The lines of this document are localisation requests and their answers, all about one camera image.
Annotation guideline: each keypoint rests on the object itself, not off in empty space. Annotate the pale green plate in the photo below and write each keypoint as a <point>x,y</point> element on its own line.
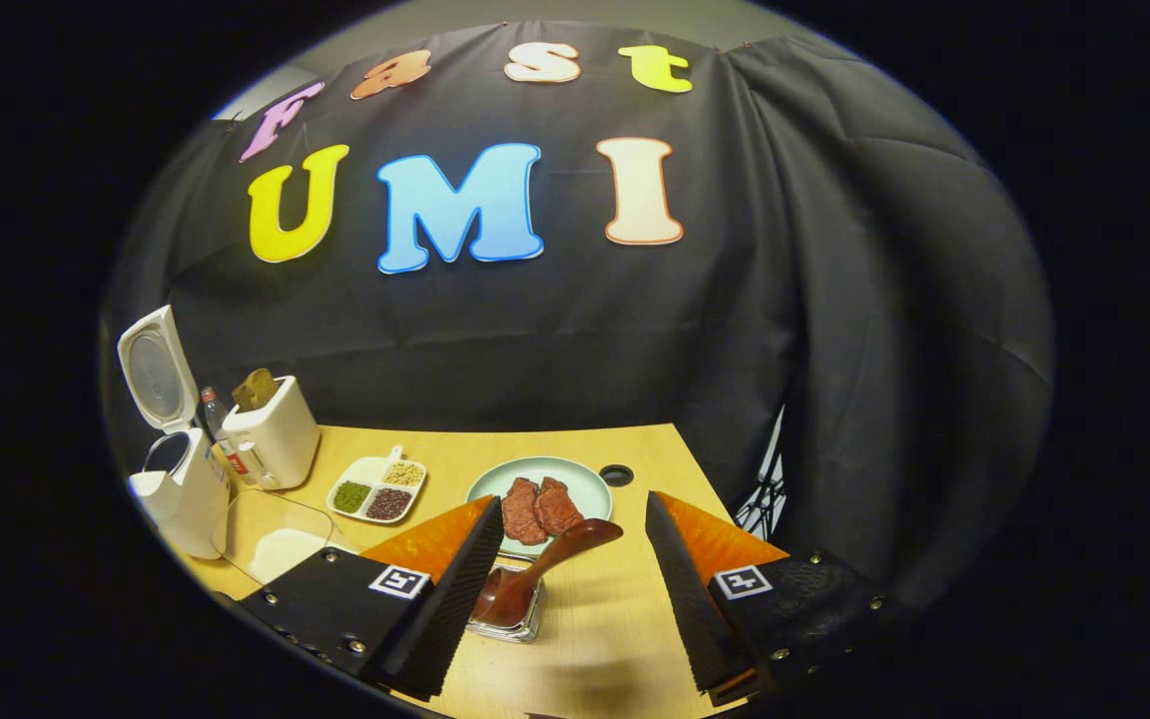
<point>590,489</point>

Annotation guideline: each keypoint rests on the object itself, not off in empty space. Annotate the white toaster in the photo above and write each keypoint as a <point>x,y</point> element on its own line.
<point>281,439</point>

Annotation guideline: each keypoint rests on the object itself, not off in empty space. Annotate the clear box of rice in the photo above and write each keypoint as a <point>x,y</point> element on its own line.
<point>276,544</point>

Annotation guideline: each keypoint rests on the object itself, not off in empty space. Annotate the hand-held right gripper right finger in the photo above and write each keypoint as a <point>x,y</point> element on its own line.
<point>685,599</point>

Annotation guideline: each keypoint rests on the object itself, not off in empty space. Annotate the brown bread slice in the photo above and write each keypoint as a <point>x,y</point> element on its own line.
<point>256,389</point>

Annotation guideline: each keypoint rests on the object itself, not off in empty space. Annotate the white metal frame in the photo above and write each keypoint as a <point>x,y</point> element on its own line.
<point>763,494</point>

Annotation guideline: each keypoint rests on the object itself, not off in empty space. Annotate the brown wooden spoon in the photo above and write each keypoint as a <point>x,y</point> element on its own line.
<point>555,559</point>

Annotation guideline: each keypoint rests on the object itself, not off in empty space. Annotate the divided white bean tray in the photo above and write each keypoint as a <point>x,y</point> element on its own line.
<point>375,489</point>

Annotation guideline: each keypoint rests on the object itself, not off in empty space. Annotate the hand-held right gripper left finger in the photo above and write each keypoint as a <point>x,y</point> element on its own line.
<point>455,609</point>

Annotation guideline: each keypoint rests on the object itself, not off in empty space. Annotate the plastic bottle red label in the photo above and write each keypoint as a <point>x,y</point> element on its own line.
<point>213,414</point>

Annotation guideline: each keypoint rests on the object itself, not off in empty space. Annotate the white rice cooker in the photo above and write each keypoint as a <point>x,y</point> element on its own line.
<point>191,499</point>

